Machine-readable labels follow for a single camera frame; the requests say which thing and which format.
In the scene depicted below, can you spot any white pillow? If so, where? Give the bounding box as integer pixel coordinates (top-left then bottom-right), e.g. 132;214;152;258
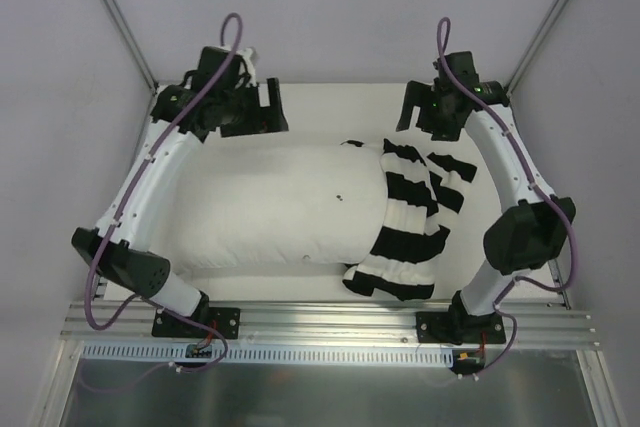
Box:
158;144;387;271

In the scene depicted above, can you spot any black white striped pillowcase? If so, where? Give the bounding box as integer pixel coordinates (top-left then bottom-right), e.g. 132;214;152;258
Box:
342;138;478;301

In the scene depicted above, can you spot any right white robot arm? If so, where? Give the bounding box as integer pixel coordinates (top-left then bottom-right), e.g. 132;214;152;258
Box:
396;51;576;345

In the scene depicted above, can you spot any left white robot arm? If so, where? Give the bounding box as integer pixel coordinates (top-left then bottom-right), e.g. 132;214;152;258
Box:
71;46;289;337

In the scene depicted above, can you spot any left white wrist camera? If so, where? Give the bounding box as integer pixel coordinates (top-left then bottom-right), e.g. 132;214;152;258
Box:
239;47;259;87

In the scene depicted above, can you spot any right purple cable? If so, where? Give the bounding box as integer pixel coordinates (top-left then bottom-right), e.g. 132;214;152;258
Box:
436;16;581;378

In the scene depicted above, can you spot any right aluminium frame post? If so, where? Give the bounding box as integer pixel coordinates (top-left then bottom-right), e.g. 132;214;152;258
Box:
506;0;571;96

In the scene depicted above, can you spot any aluminium frame post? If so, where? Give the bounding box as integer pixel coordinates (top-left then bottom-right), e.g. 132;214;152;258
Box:
100;0;159;93
506;0;571;96

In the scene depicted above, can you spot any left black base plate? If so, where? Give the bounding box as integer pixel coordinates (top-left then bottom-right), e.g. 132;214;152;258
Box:
151;304;241;340

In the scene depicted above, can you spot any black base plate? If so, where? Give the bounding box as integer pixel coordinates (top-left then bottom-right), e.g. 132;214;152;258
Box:
415;311;506;345
151;304;241;340

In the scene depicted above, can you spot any left aluminium frame post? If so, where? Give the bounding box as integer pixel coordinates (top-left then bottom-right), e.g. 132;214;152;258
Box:
100;0;159;93

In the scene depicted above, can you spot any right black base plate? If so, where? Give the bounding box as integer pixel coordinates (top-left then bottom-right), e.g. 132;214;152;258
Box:
415;311;506;345

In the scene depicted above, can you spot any aluminium mounting rail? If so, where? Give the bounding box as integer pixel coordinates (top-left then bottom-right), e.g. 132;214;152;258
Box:
60;301;603;351

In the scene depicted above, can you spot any white slotted cable duct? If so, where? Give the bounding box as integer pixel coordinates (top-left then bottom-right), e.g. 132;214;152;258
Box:
82;341;454;368

